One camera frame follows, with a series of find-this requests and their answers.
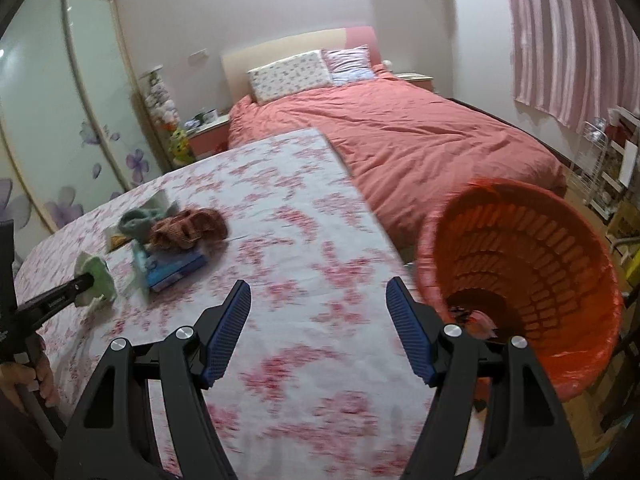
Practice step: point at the red paper cup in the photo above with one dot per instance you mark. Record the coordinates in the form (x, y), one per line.
(484, 324)

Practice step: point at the white mug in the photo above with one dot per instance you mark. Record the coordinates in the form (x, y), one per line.
(211, 116)

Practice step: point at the white paper bag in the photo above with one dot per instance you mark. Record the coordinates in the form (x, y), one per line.
(631, 165)

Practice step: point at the pink nightstand with mug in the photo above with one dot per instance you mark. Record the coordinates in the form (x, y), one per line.
(207, 135)

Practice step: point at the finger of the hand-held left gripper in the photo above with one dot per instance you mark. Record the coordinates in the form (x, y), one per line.
(55, 300)

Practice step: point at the white wall socket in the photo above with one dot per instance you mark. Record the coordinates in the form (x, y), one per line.
(198, 55)

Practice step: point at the orange plastic laundry basket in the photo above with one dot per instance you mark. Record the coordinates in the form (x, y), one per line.
(525, 260)

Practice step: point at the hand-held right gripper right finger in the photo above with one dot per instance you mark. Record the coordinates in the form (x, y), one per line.
(412, 335)

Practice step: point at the white tissue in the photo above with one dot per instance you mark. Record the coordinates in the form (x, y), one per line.
(97, 280)

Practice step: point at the person's left hand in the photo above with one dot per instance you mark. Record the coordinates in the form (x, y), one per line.
(45, 382)

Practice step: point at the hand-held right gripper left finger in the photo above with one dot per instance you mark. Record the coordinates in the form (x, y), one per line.
(227, 335)

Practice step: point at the cream pink headboard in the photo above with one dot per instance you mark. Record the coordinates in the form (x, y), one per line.
(280, 45)

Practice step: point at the brown paper bag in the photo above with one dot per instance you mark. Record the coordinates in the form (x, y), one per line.
(625, 220)

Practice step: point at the small snack wrapper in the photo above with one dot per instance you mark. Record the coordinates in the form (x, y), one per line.
(116, 241)

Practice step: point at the black floral cloth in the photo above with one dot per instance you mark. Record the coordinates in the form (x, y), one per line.
(457, 315)

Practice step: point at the pink floral tablecloth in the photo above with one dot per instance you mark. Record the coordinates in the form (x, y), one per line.
(310, 260)

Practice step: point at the hanging plush toys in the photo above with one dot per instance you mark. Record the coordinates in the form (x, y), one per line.
(165, 110)

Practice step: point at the flower print sliding wardrobe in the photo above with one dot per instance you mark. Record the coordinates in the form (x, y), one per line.
(50, 85)

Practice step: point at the white floral pillow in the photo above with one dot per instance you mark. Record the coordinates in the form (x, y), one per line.
(290, 77)

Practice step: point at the brown red knitted sock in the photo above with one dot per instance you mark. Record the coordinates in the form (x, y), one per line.
(187, 227)

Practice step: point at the grey green sock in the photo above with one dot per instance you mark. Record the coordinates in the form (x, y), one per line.
(137, 220)

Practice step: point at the pink striped curtain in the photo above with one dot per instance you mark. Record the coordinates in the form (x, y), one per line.
(570, 35)

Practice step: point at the pink striped pillow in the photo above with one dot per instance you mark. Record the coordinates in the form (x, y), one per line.
(350, 62)

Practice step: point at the bed with pink duvet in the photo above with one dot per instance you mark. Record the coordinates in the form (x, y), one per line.
(425, 150)

